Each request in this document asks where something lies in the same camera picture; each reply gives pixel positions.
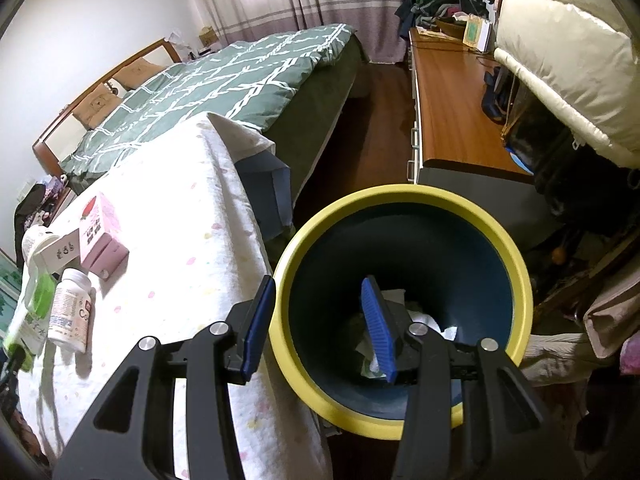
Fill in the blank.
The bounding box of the green and white tube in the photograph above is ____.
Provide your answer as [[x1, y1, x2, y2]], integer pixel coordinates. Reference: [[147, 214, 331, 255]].
[[2, 265, 57, 373]]

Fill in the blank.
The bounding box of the light green box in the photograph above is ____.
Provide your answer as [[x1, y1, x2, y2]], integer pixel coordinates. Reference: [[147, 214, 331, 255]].
[[462, 15, 493, 53]]

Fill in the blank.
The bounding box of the yellow-rimmed dark blue trash bin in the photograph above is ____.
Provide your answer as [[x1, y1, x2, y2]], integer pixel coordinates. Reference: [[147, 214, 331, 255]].
[[268, 184, 534, 442]]

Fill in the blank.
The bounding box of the wooden desk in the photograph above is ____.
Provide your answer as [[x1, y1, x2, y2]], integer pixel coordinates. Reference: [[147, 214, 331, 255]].
[[406, 27, 535, 186]]

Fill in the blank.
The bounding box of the dark green bed base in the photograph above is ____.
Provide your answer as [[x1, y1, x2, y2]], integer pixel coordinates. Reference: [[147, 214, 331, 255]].
[[265, 35, 371, 201]]

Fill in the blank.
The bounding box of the pile of dark clothes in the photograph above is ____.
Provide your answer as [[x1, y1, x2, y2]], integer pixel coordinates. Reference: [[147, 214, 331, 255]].
[[397, 0, 496, 41]]

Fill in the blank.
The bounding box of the black patterned bag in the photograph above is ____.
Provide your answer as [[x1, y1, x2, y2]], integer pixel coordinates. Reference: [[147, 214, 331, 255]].
[[12, 182, 51, 266]]

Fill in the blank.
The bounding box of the bed with green quilt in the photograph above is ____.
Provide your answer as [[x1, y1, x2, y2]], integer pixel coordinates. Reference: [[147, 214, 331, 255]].
[[60, 23, 358, 178]]

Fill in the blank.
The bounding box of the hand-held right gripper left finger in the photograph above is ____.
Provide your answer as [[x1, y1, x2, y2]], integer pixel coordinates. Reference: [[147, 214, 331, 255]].
[[52, 275, 277, 480]]

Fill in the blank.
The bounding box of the grey-blue cabinet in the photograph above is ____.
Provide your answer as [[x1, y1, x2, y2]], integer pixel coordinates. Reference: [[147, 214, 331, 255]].
[[235, 152, 292, 241]]

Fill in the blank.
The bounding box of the white dotted cloth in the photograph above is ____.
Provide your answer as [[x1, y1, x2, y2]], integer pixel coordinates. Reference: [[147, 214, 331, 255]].
[[17, 112, 333, 480]]

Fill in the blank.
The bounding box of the cream puffer jacket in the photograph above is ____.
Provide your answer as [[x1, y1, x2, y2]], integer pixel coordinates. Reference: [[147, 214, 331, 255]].
[[492, 0, 640, 168]]

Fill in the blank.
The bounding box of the pink carton box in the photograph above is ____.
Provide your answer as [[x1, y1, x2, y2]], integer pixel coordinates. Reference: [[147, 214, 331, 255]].
[[78, 191, 130, 281]]

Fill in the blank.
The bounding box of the white ribbed cloth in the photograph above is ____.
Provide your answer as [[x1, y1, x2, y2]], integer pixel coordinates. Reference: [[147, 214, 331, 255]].
[[520, 332, 606, 386]]

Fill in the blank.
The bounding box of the brown pillow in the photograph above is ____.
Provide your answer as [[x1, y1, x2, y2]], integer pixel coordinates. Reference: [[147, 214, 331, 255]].
[[112, 57, 166, 91], [72, 85, 123, 128]]

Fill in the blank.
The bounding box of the white pill bottle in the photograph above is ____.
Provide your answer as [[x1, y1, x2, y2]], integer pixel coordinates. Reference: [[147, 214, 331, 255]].
[[46, 267, 96, 353]]

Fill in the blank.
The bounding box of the white round bottle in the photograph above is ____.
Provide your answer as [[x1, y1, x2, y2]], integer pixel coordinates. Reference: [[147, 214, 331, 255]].
[[21, 225, 56, 267]]

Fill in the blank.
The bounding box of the crumpled white tissue paper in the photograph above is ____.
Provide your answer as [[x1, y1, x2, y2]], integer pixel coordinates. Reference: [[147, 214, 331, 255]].
[[352, 287, 461, 381]]

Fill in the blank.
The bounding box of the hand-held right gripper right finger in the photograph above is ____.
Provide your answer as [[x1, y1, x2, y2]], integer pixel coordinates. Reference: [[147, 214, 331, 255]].
[[360, 275, 583, 480]]

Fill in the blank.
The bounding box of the beige pink cloth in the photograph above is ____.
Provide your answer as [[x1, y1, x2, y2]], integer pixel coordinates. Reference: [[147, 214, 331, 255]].
[[582, 265, 640, 361]]

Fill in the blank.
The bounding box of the small white box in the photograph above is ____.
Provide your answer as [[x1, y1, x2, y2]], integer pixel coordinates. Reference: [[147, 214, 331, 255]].
[[40, 227, 83, 273]]

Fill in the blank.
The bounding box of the dark blue pouch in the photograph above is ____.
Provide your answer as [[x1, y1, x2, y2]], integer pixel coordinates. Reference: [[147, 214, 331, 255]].
[[481, 65, 511, 123]]

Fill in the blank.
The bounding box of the blue face mask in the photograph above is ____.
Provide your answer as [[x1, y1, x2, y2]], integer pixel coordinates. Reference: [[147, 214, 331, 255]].
[[505, 147, 533, 173]]

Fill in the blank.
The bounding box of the wooden headboard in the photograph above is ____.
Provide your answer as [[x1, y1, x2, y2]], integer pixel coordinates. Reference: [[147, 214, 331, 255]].
[[32, 37, 181, 181]]

